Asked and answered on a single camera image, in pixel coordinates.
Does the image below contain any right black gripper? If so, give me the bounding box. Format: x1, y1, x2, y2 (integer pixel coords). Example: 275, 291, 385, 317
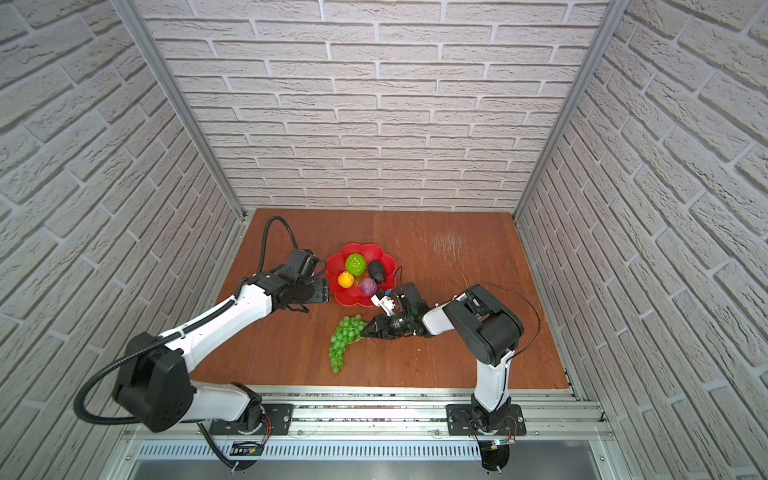
361, 312, 415, 340

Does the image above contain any green grape bunch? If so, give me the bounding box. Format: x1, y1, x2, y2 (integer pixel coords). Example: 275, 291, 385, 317
328, 315, 366, 374

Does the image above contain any purple fake fruit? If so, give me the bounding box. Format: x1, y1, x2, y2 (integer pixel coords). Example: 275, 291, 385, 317
359, 277, 379, 298

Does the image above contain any yellow fake lemon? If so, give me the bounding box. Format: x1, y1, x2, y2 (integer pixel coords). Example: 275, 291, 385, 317
337, 271, 356, 289

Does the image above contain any green bumpy custard apple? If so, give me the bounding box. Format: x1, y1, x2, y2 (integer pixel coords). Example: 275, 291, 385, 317
345, 253, 367, 277

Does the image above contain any dark fake avocado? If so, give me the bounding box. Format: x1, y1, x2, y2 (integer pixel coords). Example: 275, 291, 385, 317
367, 260, 387, 285

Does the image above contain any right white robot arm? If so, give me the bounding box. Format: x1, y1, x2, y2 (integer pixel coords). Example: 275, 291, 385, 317
361, 283, 524, 432

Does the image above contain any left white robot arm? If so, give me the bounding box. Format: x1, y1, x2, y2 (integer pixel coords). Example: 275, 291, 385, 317
112, 249, 329, 433

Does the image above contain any red flower-shaped fruit bowl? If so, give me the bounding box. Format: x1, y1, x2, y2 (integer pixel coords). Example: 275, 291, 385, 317
325, 243, 398, 307

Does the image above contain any black round foot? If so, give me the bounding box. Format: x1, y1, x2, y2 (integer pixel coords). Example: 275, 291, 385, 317
478, 441, 510, 473

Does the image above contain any small electronics board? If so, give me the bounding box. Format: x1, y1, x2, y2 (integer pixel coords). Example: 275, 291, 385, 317
229, 441, 264, 457

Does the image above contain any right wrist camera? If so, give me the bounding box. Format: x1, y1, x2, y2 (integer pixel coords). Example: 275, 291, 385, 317
371, 290, 396, 317

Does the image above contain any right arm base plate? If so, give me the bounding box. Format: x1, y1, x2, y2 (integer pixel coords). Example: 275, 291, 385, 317
446, 403, 527, 438

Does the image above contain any aluminium frame rail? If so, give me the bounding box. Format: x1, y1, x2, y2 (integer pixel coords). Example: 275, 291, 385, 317
103, 386, 629, 479

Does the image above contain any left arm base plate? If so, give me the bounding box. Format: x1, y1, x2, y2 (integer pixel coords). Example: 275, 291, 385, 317
208, 403, 294, 436

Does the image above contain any left black corrugated cable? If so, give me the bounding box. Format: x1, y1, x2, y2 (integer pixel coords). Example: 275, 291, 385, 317
73, 215, 300, 472

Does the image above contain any left corner aluminium post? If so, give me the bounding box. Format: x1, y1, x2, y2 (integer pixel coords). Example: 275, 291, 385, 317
113, 0, 247, 222

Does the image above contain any corner aluminium post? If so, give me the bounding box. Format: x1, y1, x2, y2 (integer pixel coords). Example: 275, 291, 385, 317
512, 0, 630, 221
113, 0, 247, 222

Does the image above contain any right corner aluminium post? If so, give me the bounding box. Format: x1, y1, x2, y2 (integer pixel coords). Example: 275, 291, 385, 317
512, 0, 630, 221

